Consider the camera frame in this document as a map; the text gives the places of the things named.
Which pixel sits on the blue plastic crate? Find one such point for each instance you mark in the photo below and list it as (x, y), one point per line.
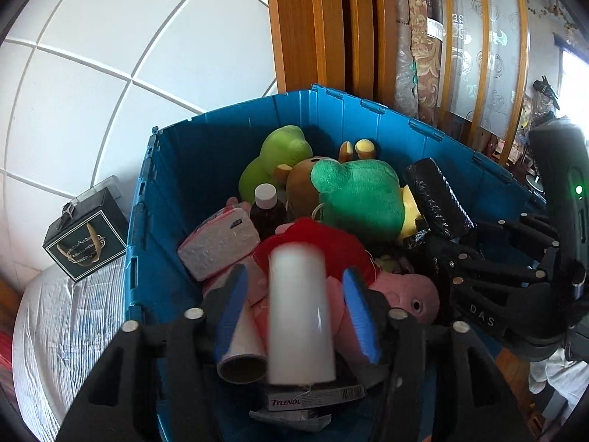
(193, 161)

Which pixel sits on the wooden door frame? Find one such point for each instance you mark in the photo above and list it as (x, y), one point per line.
(313, 23)

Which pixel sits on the rolled patterned carpet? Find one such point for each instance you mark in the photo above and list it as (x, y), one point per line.
(423, 55)

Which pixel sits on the brown medicine bottle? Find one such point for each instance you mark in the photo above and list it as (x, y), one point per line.
(268, 216)

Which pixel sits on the white and pink packet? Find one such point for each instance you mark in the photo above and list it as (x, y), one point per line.
(216, 244)

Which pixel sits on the white paper roll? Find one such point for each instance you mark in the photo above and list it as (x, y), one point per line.
(241, 350)
(299, 313)

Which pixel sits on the yellow duck plush green hood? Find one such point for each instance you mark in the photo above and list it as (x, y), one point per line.
(359, 198)

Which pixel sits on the medicine box with red label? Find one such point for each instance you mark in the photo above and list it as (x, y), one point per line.
(322, 396)

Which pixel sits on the person's right hand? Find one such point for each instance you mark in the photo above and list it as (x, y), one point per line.
(557, 373)

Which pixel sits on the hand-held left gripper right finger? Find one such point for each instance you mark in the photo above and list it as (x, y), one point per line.
(363, 317)

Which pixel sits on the pink pig plush red dress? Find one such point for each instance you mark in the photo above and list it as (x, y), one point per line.
(405, 294)

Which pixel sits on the frosted glass sliding door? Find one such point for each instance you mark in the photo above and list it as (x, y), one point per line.
(487, 55)

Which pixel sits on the black plastic packet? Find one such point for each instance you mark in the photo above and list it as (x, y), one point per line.
(437, 198)

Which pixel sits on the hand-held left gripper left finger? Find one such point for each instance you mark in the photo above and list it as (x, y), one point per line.
(232, 313)

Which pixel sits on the light green frog plush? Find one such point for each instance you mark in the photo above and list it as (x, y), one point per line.
(276, 156)

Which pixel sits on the clear plastic box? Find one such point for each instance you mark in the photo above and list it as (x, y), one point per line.
(99, 186)

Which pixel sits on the brown bear plush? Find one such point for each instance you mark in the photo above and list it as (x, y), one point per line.
(299, 175)

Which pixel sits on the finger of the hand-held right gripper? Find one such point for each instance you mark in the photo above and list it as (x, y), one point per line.
(529, 232)
(483, 271)

